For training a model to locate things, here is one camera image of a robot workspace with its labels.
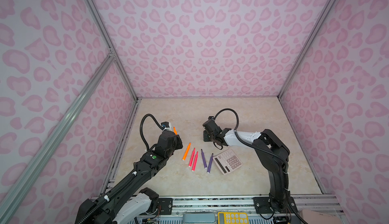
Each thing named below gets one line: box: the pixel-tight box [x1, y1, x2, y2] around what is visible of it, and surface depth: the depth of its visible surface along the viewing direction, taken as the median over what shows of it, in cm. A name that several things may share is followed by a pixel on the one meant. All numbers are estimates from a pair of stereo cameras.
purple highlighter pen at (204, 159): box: [200, 148, 208, 170], surface depth 90 cm
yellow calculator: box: [217, 211, 249, 224], surface depth 71 cm
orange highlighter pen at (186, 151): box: [181, 142, 192, 161], surface depth 92 cm
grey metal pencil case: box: [182, 213, 216, 224], surface depth 69 cm
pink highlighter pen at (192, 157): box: [188, 147, 196, 168], surface depth 91 cm
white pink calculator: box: [212, 148, 244, 176], surface depth 87 cm
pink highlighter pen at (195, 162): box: [191, 151, 199, 172], surface depth 89 cm
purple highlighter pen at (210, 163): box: [206, 153, 214, 174], surface depth 88 cm
